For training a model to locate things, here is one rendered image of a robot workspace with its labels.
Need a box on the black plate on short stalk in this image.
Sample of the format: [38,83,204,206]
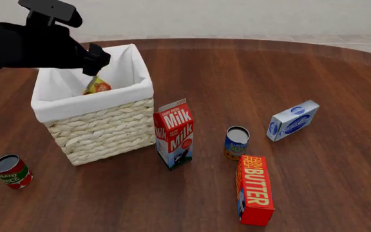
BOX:
[17,0,84,28]

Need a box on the red and white milk carton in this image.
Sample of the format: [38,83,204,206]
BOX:
[153,97,195,171]

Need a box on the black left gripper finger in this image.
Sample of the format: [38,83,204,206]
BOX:
[82,59,104,77]
[86,44,112,66]

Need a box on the red butter box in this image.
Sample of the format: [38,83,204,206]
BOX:
[235,154,276,227]

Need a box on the silver blue cream cheese box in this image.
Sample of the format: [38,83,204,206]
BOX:
[266,99,321,142]

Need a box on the red green tomato sauce can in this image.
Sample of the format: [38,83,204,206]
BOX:
[0,154,34,190]

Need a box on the blue alphabet soup can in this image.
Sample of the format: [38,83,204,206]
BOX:
[223,126,251,161]

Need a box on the orange juice carton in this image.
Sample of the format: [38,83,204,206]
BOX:
[82,43,113,96]

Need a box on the wicker basket with white liner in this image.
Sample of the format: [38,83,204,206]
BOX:
[30,43,156,166]

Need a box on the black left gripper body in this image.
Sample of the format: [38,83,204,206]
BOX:
[20,23,90,70]

